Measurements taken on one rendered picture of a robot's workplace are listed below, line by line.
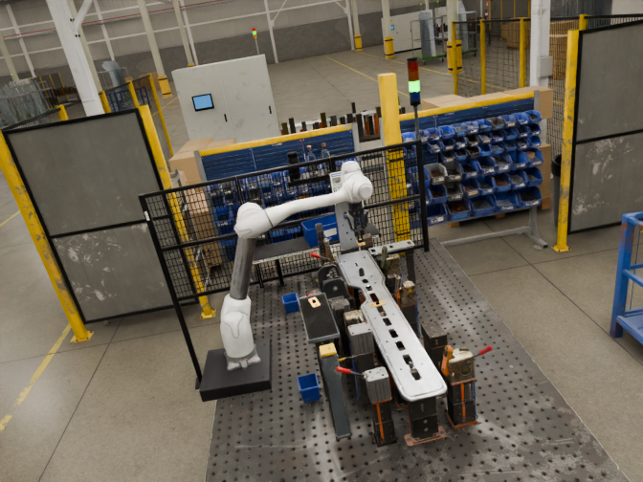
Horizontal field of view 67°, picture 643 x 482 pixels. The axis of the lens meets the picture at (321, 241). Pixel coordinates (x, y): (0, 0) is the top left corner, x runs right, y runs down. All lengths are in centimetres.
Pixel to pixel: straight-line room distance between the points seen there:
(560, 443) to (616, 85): 345
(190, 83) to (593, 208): 654
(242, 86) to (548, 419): 759
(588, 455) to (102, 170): 383
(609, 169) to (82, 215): 475
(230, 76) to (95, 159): 488
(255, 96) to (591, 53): 571
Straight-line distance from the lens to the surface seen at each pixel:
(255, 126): 904
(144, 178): 438
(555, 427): 239
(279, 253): 323
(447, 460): 221
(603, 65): 493
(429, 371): 213
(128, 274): 477
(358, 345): 222
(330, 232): 324
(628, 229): 371
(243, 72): 893
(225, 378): 270
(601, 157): 516
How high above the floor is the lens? 238
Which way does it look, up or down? 24 degrees down
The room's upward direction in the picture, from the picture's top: 10 degrees counter-clockwise
